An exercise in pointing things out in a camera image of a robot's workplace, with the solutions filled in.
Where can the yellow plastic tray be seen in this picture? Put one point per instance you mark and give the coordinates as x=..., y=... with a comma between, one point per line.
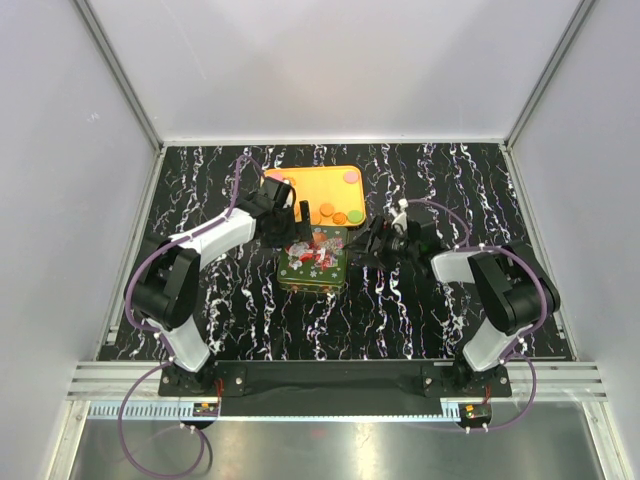
x=319, y=185

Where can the pink sandwich cookie right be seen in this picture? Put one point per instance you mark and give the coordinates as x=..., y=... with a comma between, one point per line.
x=351, y=177

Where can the green sandwich cookie right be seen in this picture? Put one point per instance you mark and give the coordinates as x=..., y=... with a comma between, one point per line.
x=355, y=216

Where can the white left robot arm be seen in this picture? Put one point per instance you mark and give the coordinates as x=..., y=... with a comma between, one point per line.
x=162, y=292

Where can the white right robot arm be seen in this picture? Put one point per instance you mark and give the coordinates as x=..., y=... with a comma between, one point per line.
x=516, y=293

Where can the plain orange macaron cookie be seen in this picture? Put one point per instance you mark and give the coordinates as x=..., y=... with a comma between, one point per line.
x=327, y=210

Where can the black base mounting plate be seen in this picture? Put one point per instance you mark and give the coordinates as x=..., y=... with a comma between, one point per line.
x=332, y=388

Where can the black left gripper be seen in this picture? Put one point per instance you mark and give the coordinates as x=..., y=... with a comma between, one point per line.
x=289, y=238

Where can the green decorated cookie tin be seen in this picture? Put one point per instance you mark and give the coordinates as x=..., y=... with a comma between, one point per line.
x=312, y=286

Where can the orange swirl cookie lower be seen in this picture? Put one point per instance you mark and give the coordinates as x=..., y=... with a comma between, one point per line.
x=339, y=218

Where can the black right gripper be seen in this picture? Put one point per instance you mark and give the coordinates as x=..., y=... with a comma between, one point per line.
x=379, y=228

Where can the gold tin lid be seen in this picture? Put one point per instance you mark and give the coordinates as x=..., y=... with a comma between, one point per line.
x=323, y=258

